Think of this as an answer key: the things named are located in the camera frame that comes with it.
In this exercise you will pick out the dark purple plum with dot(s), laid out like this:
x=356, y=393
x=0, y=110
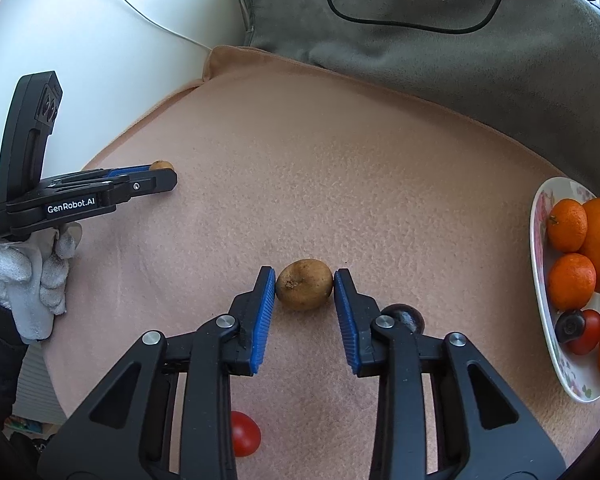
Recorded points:
x=569, y=327
x=409, y=317

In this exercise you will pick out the small brown longan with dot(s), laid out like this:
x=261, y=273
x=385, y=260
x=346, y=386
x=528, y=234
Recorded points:
x=162, y=165

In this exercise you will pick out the white floral plate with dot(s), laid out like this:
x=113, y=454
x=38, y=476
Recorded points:
x=562, y=370

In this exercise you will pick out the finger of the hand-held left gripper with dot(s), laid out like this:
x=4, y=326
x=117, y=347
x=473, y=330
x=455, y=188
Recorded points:
x=130, y=170
x=155, y=182

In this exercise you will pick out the pink blanket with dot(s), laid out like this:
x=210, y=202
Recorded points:
x=330, y=185

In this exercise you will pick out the small red tomato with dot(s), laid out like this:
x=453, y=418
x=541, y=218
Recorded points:
x=245, y=435

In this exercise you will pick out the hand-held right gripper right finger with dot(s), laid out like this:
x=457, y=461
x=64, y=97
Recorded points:
x=345, y=310

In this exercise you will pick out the person's left hand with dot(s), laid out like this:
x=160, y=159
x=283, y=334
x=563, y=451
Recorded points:
x=25, y=285

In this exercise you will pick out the white ribbed radiator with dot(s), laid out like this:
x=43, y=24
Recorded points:
x=37, y=390

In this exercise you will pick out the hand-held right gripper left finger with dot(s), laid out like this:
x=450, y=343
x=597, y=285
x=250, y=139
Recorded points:
x=262, y=310

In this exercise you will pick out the large red tomato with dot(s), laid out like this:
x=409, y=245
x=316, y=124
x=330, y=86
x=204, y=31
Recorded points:
x=591, y=332

